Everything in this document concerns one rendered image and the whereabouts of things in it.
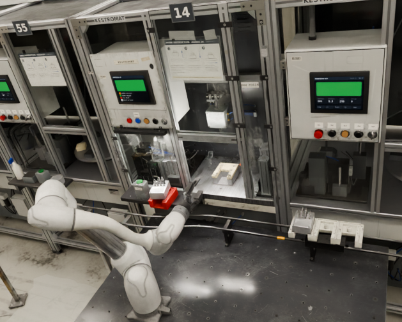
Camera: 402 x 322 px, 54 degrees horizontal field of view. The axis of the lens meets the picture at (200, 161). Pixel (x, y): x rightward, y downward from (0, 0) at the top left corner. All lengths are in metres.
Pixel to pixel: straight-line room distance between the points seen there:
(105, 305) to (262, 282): 0.87
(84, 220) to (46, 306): 1.81
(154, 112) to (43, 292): 1.97
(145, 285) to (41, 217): 0.61
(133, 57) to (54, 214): 0.94
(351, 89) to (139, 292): 1.37
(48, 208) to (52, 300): 1.85
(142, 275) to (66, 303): 1.52
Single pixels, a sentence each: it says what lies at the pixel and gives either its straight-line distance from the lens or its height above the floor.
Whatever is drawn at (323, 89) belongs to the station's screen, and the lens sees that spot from 1.91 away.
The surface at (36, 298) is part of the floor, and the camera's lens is 3.68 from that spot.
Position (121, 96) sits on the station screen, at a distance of 2.36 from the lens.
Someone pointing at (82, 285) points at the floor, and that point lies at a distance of 3.56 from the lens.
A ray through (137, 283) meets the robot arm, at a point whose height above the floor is 0.93.
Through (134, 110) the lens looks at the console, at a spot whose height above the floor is 1.48.
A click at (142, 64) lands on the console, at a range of 2.22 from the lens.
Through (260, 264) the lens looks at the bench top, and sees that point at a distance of 2.33.
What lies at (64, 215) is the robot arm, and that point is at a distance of 1.80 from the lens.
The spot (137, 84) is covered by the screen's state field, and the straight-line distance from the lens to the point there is 2.26.
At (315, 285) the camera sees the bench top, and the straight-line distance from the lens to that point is 2.23.
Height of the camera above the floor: 2.38
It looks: 31 degrees down
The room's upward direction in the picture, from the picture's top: 12 degrees counter-clockwise
